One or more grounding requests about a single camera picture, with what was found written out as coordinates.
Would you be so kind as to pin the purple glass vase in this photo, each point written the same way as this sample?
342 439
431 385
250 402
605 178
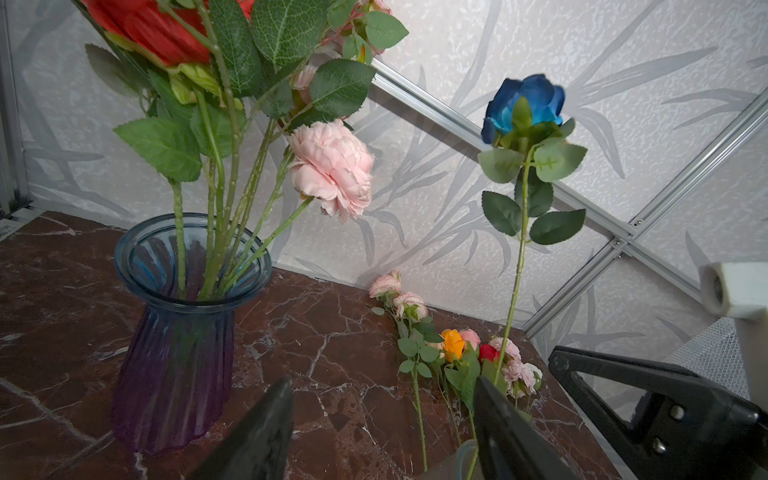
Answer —
177 374

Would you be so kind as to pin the mixed artificial flower pile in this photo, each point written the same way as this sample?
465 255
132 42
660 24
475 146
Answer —
452 360

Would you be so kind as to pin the white wire mesh basket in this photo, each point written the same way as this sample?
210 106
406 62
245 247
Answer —
714 354

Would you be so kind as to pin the blue rose stem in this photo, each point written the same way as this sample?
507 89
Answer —
529 149

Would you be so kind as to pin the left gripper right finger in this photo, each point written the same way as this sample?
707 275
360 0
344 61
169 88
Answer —
508 447

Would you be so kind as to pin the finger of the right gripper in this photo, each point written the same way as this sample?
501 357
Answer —
683 427

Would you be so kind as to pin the small pink flower stem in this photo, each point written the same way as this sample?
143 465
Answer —
325 163

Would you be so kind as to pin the clear frosted glass vase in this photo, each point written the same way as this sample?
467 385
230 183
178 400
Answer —
463 464

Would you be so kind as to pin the red rose stem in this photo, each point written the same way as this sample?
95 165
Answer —
193 65

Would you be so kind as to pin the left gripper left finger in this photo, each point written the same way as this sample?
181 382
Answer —
258 446

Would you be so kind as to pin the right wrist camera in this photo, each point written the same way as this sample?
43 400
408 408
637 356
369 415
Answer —
738 290

